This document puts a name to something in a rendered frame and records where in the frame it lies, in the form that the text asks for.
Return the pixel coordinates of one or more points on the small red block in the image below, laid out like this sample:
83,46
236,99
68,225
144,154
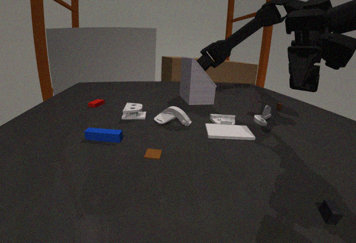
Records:
96,103

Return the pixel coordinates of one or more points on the blue rectangular block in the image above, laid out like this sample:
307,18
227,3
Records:
101,134

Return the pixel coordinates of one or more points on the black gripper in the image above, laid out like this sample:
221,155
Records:
306,49

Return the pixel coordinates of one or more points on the orange flat plate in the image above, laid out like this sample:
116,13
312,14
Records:
153,154

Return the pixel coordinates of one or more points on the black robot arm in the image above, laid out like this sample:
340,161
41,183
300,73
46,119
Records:
337,48

